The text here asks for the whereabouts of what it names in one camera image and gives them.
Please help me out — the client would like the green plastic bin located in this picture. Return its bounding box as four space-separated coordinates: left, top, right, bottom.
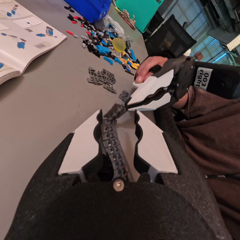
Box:
115 0 164 33

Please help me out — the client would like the open instruction booklet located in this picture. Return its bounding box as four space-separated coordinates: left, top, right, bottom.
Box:
0 0 67 86

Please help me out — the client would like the pile of grey links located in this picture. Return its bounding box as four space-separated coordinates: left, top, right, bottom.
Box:
87 66 131 102

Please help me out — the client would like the black strap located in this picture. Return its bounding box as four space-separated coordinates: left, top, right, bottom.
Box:
204 174 240 179

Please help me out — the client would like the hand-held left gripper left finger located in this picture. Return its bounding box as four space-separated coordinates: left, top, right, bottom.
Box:
58 109 103 183

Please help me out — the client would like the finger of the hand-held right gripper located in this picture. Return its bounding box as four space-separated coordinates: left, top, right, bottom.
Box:
126 69 175 106
127 92 172 111

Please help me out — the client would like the pile of small building bricks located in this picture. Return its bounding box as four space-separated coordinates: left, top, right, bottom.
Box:
64 6 141 76

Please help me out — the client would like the black perforated pad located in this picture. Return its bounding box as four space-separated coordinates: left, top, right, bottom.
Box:
155 107 181 137

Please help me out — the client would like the person's right forearm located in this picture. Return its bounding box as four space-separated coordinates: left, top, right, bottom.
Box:
171 87 189 109

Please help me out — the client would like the yellow translucent ball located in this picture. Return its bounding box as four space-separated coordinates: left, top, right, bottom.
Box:
112 37 126 52

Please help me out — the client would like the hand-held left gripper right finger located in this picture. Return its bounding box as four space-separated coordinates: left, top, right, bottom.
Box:
133 110 178 183

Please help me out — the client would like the grey toy track chain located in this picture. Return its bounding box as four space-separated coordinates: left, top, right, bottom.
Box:
101 104 134 182

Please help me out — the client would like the clear plastic bag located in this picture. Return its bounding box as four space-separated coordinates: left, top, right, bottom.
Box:
103 15 125 36

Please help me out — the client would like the small wooden model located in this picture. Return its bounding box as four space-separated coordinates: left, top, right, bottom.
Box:
119 9 137 30

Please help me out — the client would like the grey desk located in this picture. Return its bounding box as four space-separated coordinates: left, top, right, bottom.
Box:
0 0 156 238

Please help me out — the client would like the blue storage bin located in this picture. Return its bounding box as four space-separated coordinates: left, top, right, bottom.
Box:
64 0 112 24

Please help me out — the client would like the person's right hand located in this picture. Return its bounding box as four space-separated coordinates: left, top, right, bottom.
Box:
135 56 168 84

